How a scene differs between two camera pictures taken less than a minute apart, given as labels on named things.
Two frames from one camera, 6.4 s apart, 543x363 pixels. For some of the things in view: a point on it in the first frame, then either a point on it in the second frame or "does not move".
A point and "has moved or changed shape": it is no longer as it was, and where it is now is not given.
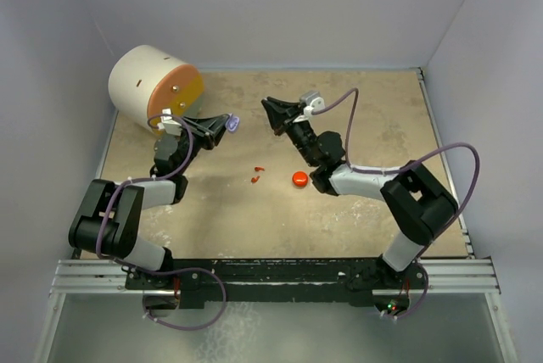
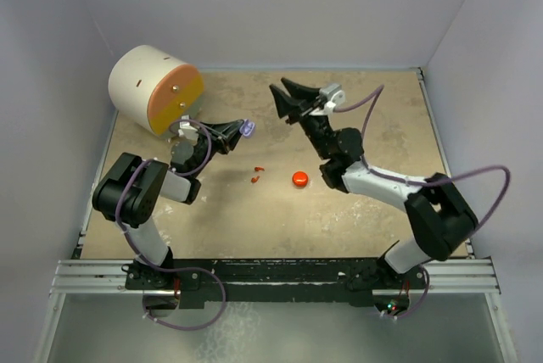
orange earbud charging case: (299, 179) does not move
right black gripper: (277, 115) to (288, 106)
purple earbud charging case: (232, 122) has moved or changed shape
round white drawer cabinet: (145, 80) does not move
